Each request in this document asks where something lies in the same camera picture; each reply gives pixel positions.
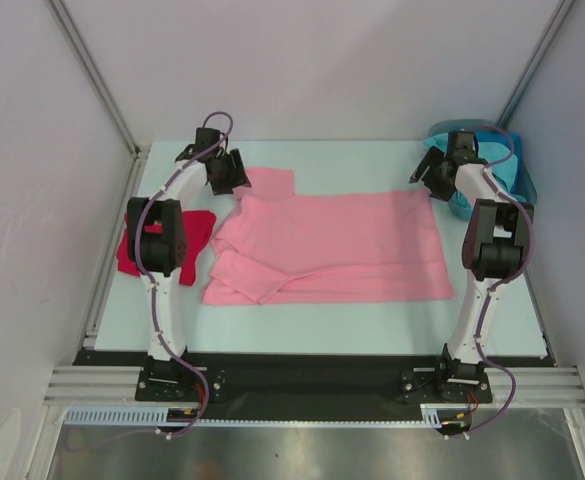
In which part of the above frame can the pink t shirt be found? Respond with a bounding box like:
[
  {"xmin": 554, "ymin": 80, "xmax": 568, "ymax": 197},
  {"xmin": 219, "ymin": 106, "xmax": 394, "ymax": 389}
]
[{"xmin": 203, "ymin": 168, "xmax": 454, "ymax": 306}]

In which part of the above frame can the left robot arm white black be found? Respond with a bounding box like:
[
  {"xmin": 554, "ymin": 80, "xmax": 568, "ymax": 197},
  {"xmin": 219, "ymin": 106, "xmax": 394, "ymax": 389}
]
[{"xmin": 126, "ymin": 126, "xmax": 250, "ymax": 402}]

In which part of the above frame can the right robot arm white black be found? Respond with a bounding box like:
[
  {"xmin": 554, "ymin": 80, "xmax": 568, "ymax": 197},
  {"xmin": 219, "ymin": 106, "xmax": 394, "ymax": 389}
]
[{"xmin": 410, "ymin": 130, "xmax": 535, "ymax": 402}]

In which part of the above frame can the teal plastic basket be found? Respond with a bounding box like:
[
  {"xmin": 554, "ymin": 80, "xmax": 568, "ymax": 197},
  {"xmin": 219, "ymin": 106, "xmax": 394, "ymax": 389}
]
[{"xmin": 424, "ymin": 119, "xmax": 537, "ymax": 205}]

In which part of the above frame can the red folded t shirt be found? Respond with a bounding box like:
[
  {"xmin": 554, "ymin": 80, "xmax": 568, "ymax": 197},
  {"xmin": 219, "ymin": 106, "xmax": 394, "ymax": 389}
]
[{"xmin": 116, "ymin": 210, "xmax": 217, "ymax": 287}]

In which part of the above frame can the light blue t shirt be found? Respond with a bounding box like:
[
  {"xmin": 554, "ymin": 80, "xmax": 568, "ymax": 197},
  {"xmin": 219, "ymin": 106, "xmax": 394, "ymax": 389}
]
[{"xmin": 448, "ymin": 130, "xmax": 526, "ymax": 221}]

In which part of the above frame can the dark blue t shirt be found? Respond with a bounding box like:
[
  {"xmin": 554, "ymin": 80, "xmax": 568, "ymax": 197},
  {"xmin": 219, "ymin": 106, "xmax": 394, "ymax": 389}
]
[{"xmin": 475, "ymin": 129, "xmax": 521, "ymax": 192}]

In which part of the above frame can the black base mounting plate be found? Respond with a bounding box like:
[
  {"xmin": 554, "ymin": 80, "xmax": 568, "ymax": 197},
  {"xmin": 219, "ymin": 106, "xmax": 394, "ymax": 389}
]
[{"xmin": 71, "ymin": 349, "xmax": 558, "ymax": 422}]

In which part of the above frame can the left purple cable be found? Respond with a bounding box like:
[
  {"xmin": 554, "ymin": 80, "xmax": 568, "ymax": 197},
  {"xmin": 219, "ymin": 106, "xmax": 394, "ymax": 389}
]
[{"xmin": 130, "ymin": 111, "xmax": 238, "ymax": 436}]

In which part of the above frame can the purple cable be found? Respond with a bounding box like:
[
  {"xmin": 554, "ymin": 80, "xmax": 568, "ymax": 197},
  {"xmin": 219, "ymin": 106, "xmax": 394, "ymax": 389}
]
[
  {"xmin": 471, "ymin": 124, "xmax": 535, "ymax": 436},
  {"xmin": 130, "ymin": 111, "xmax": 238, "ymax": 436}
]

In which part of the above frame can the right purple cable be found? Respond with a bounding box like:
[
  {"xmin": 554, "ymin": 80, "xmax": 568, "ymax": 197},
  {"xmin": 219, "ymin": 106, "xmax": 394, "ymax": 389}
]
[{"xmin": 471, "ymin": 124, "xmax": 535, "ymax": 436}]

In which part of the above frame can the left aluminium frame post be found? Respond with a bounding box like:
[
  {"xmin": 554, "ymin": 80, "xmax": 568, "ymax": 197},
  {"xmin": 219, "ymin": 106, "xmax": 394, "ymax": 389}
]
[{"xmin": 45, "ymin": 0, "xmax": 141, "ymax": 159}]

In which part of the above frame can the aluminium frame post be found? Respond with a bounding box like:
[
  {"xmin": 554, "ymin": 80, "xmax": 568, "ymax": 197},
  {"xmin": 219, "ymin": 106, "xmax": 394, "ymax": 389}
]
[
  {"xmin": 45, "ymin": 0, "xmax": 141, "ymax": 159},
  {"xmin": 496, "ymin": 0, "xmax": 579, "ymax": 129}
]

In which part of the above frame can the right aluminium frame post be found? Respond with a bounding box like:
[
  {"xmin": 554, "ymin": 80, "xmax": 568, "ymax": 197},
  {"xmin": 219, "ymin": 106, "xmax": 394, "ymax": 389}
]
[{"xmin": 496, "ymin": 0, "xmax": 579, "ymax": 129}]

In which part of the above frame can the slotted cable duct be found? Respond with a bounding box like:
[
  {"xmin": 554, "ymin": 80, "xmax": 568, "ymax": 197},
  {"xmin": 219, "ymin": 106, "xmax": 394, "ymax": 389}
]
[{"xmin": 64, "ymin": 405, "xmax": 468, "ymax": 429}]

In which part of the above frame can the aluminium rail front right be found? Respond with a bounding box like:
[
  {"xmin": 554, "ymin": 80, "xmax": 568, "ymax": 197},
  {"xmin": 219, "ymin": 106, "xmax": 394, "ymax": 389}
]
[{"xmin": 428, "ymin": 367, "xmax": 585, "ymax": 479}]

